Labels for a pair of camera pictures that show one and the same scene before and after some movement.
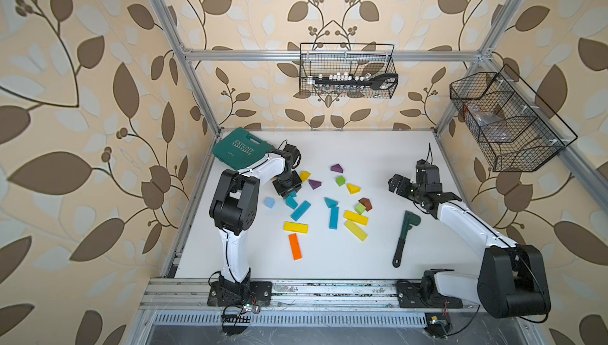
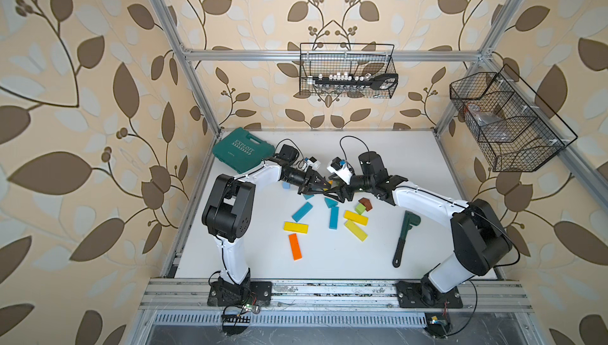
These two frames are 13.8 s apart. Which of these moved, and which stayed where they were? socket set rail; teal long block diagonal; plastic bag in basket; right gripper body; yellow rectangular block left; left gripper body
Moved: right gripper body; left gripper body
Stayed: yellow rectangular block left; teal long block diagonal; plastic bag in basket; socket set rail
